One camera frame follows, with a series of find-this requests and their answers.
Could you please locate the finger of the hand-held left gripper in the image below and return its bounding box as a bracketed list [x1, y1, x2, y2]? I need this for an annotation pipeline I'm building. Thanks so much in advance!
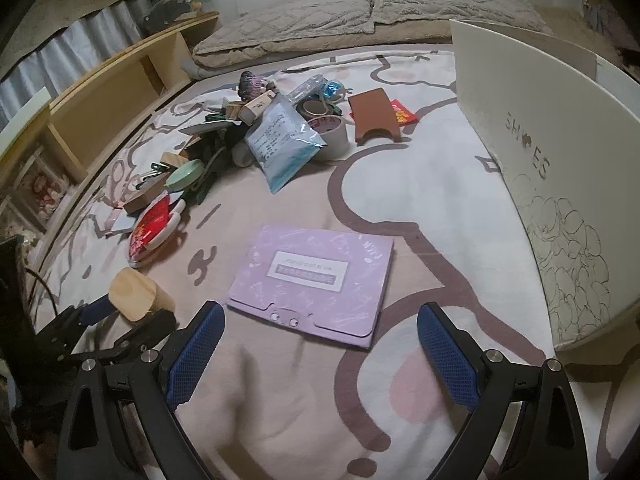
[32, 297, 115, 356]
[75, 310, 177, 367]

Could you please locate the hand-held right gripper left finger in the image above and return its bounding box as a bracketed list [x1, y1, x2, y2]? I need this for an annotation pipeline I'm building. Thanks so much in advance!
[56, 301, 226, 480]

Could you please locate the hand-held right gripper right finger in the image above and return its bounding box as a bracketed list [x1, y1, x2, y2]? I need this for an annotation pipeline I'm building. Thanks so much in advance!
[417, 302, 588, 480]

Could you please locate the light rounded wooden block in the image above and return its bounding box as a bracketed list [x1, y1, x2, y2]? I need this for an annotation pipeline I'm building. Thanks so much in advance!
[109, 267, 176, 323]

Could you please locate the red glove packet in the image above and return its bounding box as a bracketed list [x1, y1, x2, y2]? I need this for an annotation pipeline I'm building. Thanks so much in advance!
[127, 195, 173, 266]

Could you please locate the white ring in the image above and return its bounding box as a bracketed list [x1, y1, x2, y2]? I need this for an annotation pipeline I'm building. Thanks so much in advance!
[129, 199, 189, 268]

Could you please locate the purple folder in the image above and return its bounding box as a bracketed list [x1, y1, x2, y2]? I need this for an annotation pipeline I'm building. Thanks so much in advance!
[226, 225, 396, 351]

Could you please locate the white shoe box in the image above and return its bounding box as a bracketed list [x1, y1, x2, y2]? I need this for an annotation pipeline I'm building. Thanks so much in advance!
[448, 19, 640, 353]

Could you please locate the brown wooden block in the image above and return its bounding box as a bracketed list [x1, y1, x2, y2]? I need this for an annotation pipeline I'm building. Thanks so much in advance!
[122, 180, 168, 216]

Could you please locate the printed blanket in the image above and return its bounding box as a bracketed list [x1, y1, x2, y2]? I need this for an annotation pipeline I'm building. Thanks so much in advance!
[30, 42, 640, 480]

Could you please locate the wooden shelf unit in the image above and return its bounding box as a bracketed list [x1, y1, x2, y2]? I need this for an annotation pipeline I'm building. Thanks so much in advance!
[0, 12, 221, 246]

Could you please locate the blue white plastic packet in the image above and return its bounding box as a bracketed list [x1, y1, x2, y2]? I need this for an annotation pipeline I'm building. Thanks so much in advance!
[244, 97, 326, 195]

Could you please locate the small cardboard box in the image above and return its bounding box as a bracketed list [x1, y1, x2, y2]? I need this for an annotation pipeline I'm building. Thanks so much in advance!
[237, 95, 273, 123]

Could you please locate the small red packet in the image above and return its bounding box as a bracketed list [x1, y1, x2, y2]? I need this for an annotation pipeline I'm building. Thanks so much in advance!
[390, 99, 418, 126]

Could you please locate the white tape roll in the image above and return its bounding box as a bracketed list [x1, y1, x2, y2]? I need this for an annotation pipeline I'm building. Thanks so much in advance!
[307, 115, 349, 158]

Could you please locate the brown leather case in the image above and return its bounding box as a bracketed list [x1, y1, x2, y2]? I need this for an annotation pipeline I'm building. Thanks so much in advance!
[348, 88, 402, 146]

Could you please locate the brown tape roll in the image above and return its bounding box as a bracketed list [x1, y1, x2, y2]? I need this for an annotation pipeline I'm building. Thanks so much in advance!
[295, 99, 331, 118]

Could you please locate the purple figurine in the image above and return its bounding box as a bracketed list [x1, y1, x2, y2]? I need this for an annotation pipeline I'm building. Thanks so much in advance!
[239, 71, 276, 101]

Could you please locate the grey curtain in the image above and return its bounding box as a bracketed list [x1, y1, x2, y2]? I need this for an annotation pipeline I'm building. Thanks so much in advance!
[0, 0, 156, 121]

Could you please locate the clear plastic bag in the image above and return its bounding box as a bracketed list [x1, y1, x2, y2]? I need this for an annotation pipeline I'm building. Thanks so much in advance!
[287, 75, 326, 103]

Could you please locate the dark ornament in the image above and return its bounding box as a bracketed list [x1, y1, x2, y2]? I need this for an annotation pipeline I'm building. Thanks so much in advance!
[142, 0, 206, 36]

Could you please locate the beige blanket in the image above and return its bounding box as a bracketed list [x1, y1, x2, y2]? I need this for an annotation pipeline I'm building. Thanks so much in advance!
[192, 10, 596, 81]

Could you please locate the black cable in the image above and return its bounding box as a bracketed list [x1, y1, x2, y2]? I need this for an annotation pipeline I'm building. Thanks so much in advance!
[22, 265, 58, 323]

